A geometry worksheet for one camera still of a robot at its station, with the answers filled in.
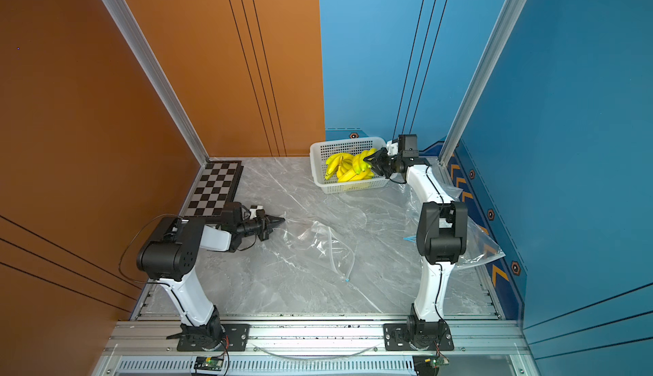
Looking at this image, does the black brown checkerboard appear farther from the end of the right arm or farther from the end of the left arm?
the end of the right arm

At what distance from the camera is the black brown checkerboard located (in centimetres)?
101

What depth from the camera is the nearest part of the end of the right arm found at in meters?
0.84
